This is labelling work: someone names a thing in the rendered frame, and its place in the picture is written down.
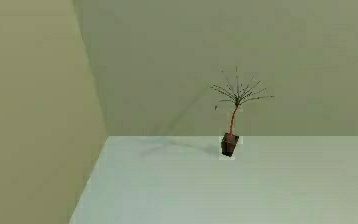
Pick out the red-stemmed house plant in pot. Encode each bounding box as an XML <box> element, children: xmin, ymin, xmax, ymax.
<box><xmin>209</xmin><ymin>65</ymin><xmax>275</xmax><ymax>158</ymax></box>

